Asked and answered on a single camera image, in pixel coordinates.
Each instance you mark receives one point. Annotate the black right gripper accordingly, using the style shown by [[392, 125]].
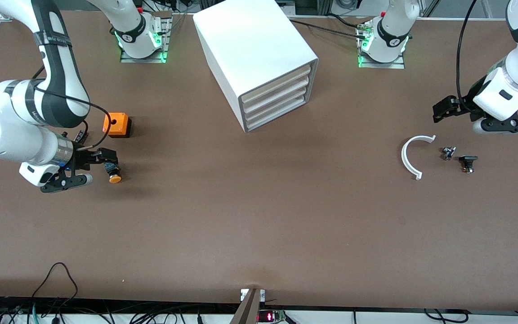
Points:
[[82, 158]]

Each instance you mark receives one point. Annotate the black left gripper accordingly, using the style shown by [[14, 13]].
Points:
[[465, 104]]

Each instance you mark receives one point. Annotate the orange push button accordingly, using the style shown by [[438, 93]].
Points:
[[114, 176]]

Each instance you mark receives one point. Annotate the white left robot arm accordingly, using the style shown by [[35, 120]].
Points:
[[517, 67]]

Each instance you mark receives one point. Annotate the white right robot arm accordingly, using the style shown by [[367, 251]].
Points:
[[20, 135]]

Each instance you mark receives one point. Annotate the small black terminal block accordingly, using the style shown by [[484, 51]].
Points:
[[80, 136]]

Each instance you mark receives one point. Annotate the orange box with hole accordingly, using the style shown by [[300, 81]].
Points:
[[119, 123]]

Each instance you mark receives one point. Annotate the small grey metal part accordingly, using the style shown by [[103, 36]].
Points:
[[448, 153]]

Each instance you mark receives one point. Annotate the white curved plastic arc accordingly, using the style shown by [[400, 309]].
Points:
[[405, 161]]

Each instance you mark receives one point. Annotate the green board with red display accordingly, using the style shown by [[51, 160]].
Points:
[[270, 316]]

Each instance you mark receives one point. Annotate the small black switch part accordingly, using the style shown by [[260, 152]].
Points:
[[467, 161]]

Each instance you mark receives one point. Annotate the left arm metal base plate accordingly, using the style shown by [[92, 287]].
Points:
[[398, 64]]

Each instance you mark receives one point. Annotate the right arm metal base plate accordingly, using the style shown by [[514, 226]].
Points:
[[162, 47]]

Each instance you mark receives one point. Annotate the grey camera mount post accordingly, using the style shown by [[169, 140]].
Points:
[[247, 308]]

